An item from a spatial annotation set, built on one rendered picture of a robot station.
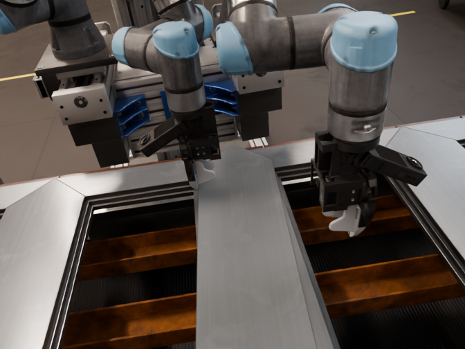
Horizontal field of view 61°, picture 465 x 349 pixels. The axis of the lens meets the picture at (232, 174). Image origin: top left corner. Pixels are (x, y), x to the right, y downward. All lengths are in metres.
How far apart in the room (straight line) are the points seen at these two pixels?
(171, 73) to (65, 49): 0.55
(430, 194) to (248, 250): 0.39
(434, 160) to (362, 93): 0.52
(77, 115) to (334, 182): 0.78
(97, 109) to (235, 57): 0.64
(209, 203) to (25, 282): 0.38
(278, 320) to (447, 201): 0.43
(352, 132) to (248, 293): 0.32
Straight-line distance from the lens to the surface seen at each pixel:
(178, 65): 0.72
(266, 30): 0.58
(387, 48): 0.51
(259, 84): 1.15
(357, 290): 0.92
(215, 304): 0.69
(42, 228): 0.95
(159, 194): 0.95
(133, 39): 0.80
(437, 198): 0.90
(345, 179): 0.59
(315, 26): 0.59
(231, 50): 0.58
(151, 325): 0.90
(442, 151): 1.04
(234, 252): 0.75
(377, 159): 0.60
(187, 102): 0.75
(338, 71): 0.51
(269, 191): 0.87
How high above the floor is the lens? 1.42
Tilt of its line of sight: 38 degrees down
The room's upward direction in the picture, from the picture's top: 7 degrees counter-clockwise
